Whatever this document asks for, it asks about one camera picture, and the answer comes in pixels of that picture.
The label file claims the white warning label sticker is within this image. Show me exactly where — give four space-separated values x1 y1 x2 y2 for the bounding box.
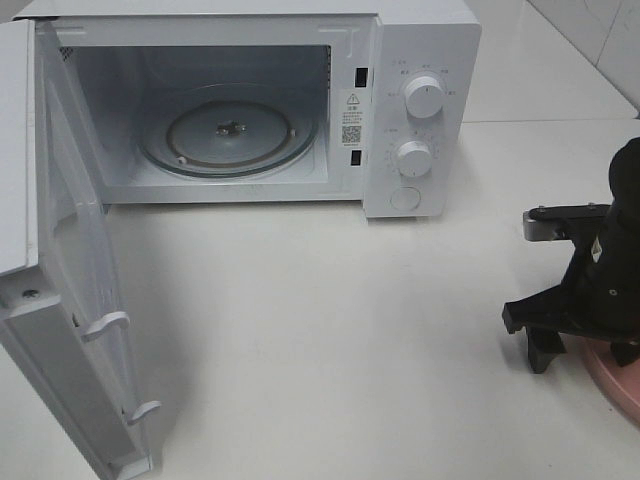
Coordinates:
338 89 370 149

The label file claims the round white door button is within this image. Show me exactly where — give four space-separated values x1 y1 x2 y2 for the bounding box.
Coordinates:
390 187 421 212

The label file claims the pink round plate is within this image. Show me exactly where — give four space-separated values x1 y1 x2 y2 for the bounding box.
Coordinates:
582 339 639 425

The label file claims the white microwave oven body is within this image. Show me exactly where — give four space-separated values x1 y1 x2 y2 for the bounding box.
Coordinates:
8 1 482 218

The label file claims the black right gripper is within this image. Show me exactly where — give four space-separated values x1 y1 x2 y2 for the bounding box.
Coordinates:
502 203 640 374

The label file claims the lower white timer knob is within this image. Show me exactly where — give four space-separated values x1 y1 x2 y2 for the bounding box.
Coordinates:
394 140 434 179

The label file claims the white microwave door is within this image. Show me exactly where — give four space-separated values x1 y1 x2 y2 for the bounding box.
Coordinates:
1 19 159 479

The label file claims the glass microwave turntable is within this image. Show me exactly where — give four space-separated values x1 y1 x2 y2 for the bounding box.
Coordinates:
137 83 327 179

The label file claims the upper white power knob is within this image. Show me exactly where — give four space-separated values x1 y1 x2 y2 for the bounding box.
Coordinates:
403 72 446 119

